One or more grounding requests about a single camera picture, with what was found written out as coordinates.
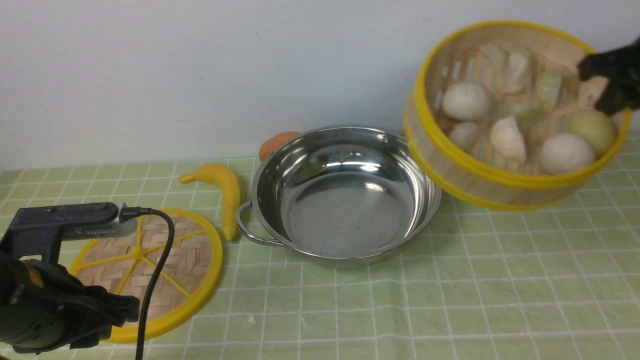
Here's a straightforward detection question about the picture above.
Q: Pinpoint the yellow banana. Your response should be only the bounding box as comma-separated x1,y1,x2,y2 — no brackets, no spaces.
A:
178,162,243,242

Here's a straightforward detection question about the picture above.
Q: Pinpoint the white dumpling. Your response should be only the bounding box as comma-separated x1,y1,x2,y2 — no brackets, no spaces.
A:
489,115,527,162

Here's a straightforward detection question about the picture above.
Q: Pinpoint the stainless steel pot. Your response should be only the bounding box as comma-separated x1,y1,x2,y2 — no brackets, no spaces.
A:
235,125,442,264

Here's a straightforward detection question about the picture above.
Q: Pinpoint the white steamed bun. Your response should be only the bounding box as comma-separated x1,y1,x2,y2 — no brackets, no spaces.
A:
442,80,494,122
448,121,482,153
538,133,595,174

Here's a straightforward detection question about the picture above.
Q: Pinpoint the black camera cable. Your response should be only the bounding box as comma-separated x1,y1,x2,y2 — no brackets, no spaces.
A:
120,206,176,360

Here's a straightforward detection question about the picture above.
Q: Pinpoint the yellow woven bamboo steamer lid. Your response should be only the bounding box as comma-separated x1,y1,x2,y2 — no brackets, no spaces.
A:
69,208,224,340

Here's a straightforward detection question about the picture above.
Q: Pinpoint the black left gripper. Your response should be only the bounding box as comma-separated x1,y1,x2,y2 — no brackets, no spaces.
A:
0,253,140,354

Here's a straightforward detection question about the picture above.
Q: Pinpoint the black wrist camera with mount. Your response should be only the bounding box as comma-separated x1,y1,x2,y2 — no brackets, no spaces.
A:
0,202,146,264

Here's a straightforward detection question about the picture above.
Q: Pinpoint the yellow bamboo steamer basket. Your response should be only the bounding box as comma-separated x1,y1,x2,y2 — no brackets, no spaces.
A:
403,20,633,211

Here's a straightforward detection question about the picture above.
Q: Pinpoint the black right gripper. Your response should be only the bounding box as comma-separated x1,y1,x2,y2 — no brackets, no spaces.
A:
577,38,640,116

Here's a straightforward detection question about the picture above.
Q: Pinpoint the orange fruit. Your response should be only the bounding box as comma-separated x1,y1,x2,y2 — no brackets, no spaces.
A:
258,131,301,162

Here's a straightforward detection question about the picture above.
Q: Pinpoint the pale green steamed bun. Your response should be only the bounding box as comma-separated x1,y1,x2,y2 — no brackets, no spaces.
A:
567,109,617,157

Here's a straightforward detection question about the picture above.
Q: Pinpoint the green checkered tablecloth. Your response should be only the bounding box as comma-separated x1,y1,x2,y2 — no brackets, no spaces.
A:
0,131,640,360

